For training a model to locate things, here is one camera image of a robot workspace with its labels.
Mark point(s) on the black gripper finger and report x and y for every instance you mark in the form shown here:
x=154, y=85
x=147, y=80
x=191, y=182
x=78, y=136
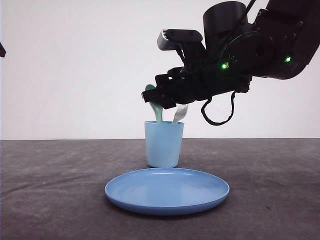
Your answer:
x=166, y=81
x=2, y=51
x=164, y=96

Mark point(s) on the blue round plate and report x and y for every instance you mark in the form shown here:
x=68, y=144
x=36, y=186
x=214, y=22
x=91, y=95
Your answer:
x=166, y=191

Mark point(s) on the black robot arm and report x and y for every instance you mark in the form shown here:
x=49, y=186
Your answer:
x=279, y=44

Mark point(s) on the mint green plastic spoon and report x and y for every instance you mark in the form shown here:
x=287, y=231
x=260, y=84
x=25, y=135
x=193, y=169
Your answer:
x=158, y=110

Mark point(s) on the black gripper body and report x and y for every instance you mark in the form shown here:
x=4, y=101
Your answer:
x=231, y=71

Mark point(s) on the light blue plastic cup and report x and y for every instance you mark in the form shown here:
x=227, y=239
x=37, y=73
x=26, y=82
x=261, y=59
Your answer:
x=163, y=143

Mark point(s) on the white plastic fork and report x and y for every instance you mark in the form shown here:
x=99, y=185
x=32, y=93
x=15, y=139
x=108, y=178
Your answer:
x=180, y=113

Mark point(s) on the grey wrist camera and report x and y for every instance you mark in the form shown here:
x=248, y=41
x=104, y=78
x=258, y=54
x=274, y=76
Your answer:
x=171, y=39

